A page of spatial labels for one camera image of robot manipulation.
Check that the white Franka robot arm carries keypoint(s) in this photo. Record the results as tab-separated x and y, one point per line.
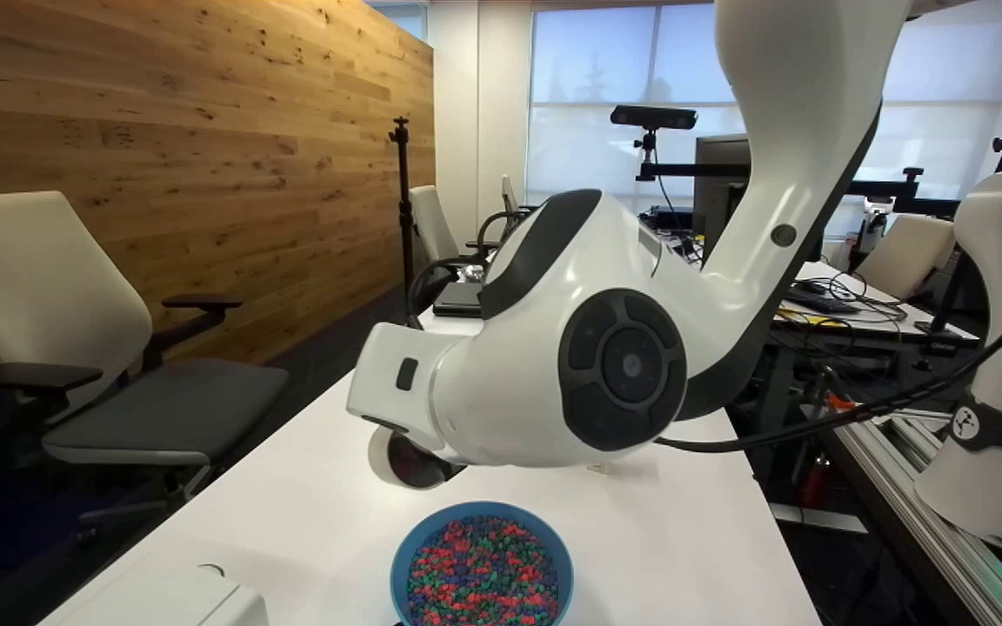
523	382

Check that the black stereo camera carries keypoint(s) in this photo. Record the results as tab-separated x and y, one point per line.
653	116

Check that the white office chair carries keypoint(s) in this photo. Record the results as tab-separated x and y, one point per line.
433	226

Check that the black side desk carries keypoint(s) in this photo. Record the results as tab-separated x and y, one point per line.
860	348

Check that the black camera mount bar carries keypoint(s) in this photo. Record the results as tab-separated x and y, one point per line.
686	176

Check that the multicoloured beads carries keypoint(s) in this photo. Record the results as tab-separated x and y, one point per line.
485	574

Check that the blue bowl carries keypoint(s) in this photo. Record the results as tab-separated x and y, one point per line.
399	569

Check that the white chair with grey seat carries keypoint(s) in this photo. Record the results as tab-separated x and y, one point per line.
26	289

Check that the aluminium mounting rail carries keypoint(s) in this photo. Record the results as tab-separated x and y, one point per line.
885	488

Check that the black tripod pole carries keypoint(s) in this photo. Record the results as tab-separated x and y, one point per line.
404	231

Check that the beige office chair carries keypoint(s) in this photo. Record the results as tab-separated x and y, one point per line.
907	247

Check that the black computer monitor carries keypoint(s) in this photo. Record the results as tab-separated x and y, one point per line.
718	191

